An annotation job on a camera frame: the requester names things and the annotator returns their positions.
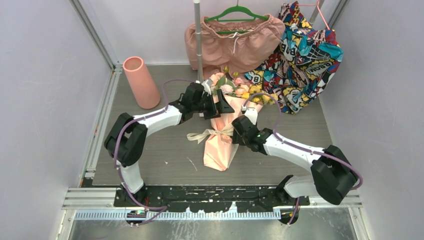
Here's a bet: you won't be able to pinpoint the cream ribbon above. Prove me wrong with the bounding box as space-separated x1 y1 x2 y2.
186 124 234 144

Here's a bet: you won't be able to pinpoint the pink clothes hanger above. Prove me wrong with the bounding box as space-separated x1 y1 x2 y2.
298 0 332 31

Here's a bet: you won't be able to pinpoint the aluminium rail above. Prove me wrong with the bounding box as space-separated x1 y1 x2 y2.
74 207 281 221

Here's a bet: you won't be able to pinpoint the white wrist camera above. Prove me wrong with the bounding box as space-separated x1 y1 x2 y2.
242 106 258 126
201 78 214 96

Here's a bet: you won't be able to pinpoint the green clothes hanger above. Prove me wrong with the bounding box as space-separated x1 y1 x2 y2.
203 0 270 36

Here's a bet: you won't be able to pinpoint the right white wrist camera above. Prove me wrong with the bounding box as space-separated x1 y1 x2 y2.
242 106 258 126

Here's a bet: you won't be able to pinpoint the artificial flower bouquet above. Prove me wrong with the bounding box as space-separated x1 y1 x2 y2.
203 66 282 106

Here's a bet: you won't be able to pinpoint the pink wrapping paper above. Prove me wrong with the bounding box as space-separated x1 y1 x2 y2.
203 92 250 171

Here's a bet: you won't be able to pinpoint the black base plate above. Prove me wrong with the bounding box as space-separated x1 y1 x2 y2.
113 184 311 214

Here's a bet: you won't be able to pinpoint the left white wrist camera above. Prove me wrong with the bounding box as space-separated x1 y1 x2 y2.
201 78 214 96

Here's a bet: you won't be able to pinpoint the metal stand pole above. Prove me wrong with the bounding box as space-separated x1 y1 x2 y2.
193 0 204 82

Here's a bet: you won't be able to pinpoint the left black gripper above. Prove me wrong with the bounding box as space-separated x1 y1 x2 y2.
192 89 234 120

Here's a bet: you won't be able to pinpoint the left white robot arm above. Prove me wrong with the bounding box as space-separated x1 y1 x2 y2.
104 82 235 207

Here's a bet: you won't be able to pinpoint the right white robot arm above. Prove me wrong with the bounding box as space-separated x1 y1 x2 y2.
232 115 362 206

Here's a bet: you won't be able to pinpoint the grey metal rack pole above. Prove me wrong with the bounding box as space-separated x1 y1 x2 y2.
309 0 329 28

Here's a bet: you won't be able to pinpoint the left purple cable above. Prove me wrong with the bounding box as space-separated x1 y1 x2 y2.
112 78 200 213

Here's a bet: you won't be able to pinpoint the pink shorts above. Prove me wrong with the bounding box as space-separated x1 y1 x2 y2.
200 14 286 79

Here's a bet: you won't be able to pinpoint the pink cylindrical vase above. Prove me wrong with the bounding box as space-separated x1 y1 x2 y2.
122 56 161 109

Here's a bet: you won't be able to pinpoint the colourful comic print garment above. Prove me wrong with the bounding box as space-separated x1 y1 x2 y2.
244 1 344 115

